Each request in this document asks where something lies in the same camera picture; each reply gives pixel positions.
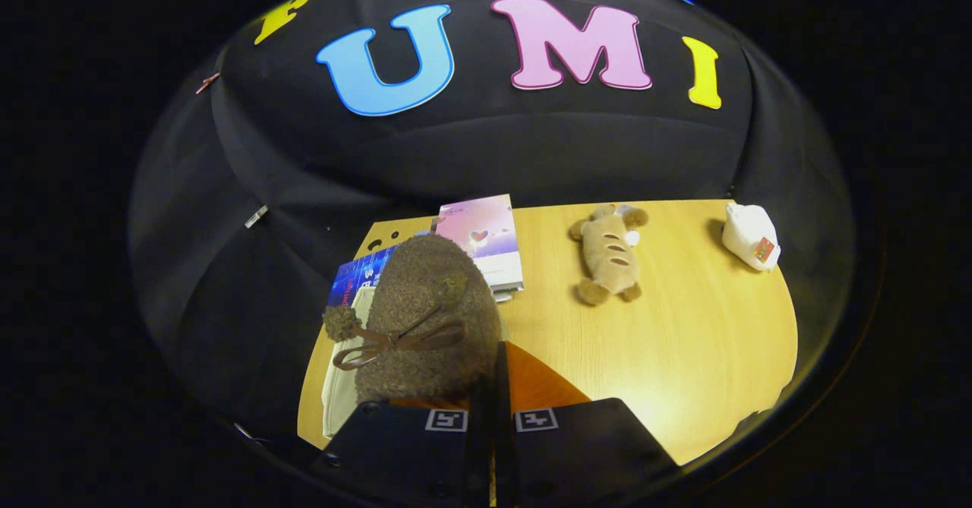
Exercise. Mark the white plush toy orange tag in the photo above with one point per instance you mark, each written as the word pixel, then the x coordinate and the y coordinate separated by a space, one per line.
pixel 744 231

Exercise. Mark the small silver clip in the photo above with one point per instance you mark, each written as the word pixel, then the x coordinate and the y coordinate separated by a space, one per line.
pixel 256 216

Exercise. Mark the brown fuzzy slipper shoe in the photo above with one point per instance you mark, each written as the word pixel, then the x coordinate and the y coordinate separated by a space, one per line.
pixel 425 280

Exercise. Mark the blue cover book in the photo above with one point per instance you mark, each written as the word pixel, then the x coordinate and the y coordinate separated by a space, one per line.
pixel 357 276

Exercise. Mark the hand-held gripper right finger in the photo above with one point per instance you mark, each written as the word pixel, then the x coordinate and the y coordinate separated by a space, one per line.
pixel 503 447

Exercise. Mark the grey-green fabric storage box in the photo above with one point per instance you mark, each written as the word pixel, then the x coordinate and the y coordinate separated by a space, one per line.
pixel 339 394

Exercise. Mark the small copper clip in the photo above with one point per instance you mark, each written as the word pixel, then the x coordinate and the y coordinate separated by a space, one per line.
pixel 206 83

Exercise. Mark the tan bread-shaped plush toy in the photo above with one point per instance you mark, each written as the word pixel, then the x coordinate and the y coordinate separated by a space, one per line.
pixel 607 254

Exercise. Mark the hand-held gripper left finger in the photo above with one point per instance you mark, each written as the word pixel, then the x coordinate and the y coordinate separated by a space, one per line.
pixel 478 455

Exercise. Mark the pink cover book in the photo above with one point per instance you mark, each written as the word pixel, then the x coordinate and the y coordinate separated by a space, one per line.
pixel 478 223

